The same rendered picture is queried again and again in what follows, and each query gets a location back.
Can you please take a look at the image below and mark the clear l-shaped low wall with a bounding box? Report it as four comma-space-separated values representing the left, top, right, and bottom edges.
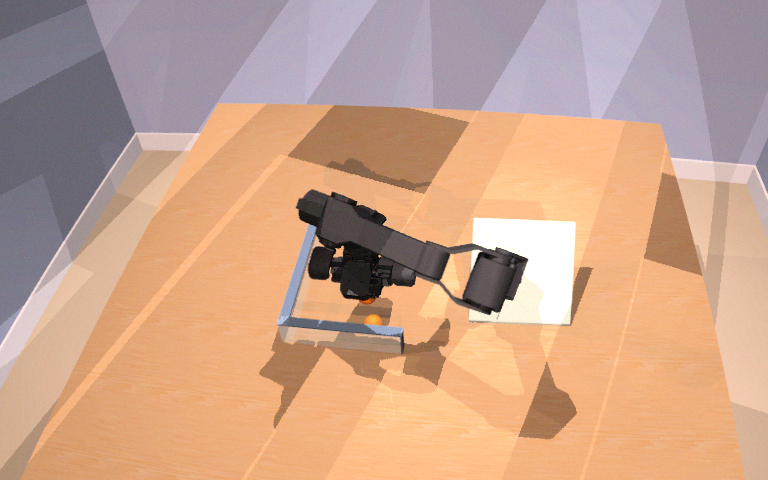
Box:
278, 235, 401, 354

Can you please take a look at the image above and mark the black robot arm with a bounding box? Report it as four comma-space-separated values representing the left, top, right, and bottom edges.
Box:
296, 189, 529, 315

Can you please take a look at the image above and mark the light blue l-shaped wall trim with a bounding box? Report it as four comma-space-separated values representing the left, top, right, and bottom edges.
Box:
277, 224, 404, 354

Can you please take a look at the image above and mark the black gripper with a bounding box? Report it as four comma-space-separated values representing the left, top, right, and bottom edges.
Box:
307, 246, 416, 289

